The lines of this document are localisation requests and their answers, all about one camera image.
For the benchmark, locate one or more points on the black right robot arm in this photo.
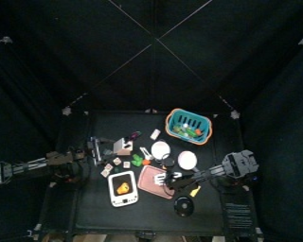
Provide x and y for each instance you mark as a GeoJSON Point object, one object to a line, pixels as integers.
{"type": "Point", "coordinates": [238, 163]}

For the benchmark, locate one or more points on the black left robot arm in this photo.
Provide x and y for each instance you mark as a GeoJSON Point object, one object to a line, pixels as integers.
{"type": "Point", "coordinates": [32, 165]}

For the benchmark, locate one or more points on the toy sushi piece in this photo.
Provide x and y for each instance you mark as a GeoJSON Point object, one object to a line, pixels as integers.
{"type": "Point", "coordinates": [108, 167]}
{"type": "Point", "coordinates": [104, 173]}
{"type": "Point", "coordinates": [116, 161]}
{"type": "Point", "coordinates": [127, 164]}

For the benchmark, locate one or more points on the white plastic toy utensil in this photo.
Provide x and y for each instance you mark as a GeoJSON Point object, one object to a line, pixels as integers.
{"type": "Point", "coordinates": [159, 179]}

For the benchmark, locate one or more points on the small yellow toy piece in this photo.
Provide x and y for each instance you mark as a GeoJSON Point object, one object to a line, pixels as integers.
{"type": "Point", "coordinates": [195, 191]}

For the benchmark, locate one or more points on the small black toy pan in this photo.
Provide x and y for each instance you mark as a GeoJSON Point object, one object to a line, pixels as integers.
{"type": "Point", "coordinates": [168, 162]}

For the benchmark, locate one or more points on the small white box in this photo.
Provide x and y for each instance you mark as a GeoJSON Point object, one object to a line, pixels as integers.
{"type": "Point", "coordinates": [155, 134]}
{"type": "Point", "coordinates": [123, 146]}

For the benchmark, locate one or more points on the pink cutting board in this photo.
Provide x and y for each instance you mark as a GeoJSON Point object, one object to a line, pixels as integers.
{"type": "Point", "coordinates": [151, 182]}

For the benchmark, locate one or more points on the small dark green toy piece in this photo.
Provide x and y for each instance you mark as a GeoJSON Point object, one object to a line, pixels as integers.
{"type": "Point", "coordinates": [116, 169]}

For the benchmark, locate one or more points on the pinkish white round plate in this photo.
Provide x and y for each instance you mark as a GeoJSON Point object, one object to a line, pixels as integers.
{"type": "Point", "coordinates": [187, 160]}

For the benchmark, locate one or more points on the black round disc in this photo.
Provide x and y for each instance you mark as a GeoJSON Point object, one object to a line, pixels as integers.
{"type": "Point", "coordinates": [183, 206]}

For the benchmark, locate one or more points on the small orange toy ball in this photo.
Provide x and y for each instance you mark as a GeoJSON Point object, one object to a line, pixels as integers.
{"type": "Point", "coordinates": [145, 162]}

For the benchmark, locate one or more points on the green toy leafy vegetable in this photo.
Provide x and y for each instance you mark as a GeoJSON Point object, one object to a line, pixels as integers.
{"type": "Point", "coordinates": [136, 160]}

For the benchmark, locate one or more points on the white toy tongs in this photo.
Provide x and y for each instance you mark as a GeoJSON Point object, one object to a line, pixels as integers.
{"type": "Point", "coordinates": [145, 153]}

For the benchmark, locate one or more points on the yellow orange toy food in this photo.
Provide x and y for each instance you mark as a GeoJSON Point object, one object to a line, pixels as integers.
{"type": "Point", "coordinates": [123, 188]}

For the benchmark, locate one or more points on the white rectangular tray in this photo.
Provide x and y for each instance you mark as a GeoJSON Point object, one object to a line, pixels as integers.
{"type": "Point", "coordinates": [123, 189]}

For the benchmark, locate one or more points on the small orange toy food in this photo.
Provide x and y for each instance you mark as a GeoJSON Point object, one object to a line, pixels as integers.
{"type": "Point", "coordinates": [198, 131]}

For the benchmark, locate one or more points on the teal basket with orange rim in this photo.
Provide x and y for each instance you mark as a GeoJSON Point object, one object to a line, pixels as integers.
{"type": "Point", "coordinates": [188, 126]}

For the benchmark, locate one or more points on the small white toy ball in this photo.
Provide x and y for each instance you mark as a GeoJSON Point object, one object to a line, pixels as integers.
{"type": "Point", "coordinates": [185, 125]}

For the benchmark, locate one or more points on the white text label sticker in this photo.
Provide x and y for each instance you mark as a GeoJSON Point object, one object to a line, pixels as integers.
{"type": "Point", "coordinates": [238, 214]}

